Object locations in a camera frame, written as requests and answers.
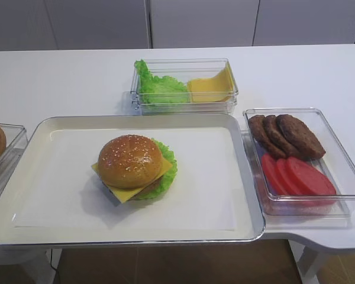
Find brown meat patty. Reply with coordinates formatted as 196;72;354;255
248;115;286;160
276;114;326;160
263;115;302;159

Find green lettuce leaves in box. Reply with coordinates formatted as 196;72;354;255
134;59;190;104

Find white rectangular serving tray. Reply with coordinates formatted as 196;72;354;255
0;114;265;246

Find right red tomato slice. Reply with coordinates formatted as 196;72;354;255
285;157;336;196

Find clear patty and tomato box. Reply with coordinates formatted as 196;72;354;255
243;107;355;216

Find yellow cheese slice on burger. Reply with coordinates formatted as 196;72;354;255
92;158;169;203

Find middle brown meat patty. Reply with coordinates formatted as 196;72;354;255
263;115;302;159

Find left brown meat patty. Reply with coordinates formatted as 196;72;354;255
248;115;286;160

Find clear lettuce and cheese box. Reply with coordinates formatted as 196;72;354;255
130;59;238;115

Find clear bun box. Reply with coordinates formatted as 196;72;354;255
0;124;28;195

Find green lettuce leaf on burger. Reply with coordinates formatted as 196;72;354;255
131;138;178;201

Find middle red tomato slice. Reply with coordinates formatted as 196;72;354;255
276;159;302;196

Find yellow cheese slices in box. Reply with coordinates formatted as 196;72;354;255
187;63;234;103

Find sesame bun top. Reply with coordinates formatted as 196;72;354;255
97;134;163;189

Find black cable under table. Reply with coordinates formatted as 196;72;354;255
49;247;57;284

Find right brown meat patty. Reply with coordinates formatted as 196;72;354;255
276;114;326;160

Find brown patty in burger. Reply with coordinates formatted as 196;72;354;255
133;176;163;199

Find left red tomato slice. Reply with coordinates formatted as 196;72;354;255
261;153;288;195

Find red tomato slice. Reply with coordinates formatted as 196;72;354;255
285;157;336;196
276;159;302;196
261;153;288;195

